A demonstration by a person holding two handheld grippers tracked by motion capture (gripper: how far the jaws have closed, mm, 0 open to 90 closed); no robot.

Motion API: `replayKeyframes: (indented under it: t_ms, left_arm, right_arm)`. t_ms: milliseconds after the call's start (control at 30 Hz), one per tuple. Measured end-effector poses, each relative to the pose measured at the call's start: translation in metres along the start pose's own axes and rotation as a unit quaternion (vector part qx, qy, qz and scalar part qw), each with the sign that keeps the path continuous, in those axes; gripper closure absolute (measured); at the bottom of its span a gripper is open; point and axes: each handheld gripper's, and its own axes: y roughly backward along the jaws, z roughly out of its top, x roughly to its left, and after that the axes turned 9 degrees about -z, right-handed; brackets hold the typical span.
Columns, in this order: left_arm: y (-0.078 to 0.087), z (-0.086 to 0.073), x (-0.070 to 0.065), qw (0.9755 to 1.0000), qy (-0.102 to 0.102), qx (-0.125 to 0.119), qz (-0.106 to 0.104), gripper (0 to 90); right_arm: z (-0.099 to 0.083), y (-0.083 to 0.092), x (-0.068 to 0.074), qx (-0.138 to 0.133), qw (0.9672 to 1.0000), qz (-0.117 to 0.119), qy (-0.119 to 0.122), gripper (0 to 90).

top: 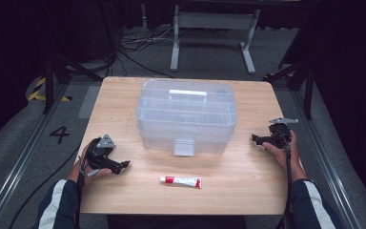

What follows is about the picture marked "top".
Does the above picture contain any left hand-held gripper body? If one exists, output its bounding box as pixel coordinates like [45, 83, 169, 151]
[85, 134, 117, 170]

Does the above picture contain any right hand-held gripper cable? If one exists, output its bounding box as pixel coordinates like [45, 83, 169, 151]
[274, 141, 295, 229]

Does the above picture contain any white red ointment tube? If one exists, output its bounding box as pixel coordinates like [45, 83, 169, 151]
[159, 176, 203, 189]

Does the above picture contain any black tripod stand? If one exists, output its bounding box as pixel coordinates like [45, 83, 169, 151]
[262, 56, 319, 121]
[41, 0, 105, 115]

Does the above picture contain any tangle of black floor cables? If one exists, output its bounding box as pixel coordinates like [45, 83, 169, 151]
[107, 24, 176, 79]

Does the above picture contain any person's left hand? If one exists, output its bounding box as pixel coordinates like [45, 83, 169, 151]
[70, 152, 112, 189]

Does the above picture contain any hand-held gripper cable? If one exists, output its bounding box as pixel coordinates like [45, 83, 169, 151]
[74, 139, 99, 229]
[274, 141, 295, 229]

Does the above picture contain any black floor cable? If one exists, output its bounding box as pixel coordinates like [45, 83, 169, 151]
[8, 144, 82, 229]

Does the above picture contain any clear plastic storage box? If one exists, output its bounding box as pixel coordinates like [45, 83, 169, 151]
[135, 78, 238, 157]

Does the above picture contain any person's right hand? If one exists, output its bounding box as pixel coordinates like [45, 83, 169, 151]
[261, 129, 305, 175]

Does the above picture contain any grey metal floor rail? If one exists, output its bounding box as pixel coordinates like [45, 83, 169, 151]
[0, 81, 71, 229]
[289, 89, 364, 229]

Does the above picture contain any grey metal table frame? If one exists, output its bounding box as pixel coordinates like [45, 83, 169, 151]
[170, 4, 261, 75]

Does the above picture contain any left hand-held gripper cable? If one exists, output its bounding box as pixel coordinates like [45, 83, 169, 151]
[74, 139, 99, 229]

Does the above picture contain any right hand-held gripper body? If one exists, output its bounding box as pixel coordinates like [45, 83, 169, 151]
[268, 117, 299, 150]

